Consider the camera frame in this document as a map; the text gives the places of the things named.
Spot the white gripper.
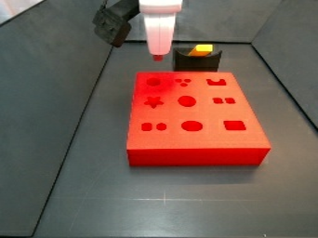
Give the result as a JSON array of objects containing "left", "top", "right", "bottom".
[{"left": 139, "top": 0, "right": 183, "bottom": 61}]

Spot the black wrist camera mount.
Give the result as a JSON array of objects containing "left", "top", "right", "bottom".
[{"left": 92, "top": 0, "right": 139, "bottom": 47}]

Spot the black curved fixture block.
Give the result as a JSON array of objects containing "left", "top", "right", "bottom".
[{"left": 173, "top": 47, "right": 222, "bottom": 72}]

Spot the yellow square-circle peg object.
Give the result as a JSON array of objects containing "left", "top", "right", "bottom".
[{"left": 187, "top": 45, "right": 214, "bottom": 57}]

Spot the red foam shape board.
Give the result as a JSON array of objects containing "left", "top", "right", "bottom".
[{"left": 127, "top": 72, "right": 271, "bottom": 166}]

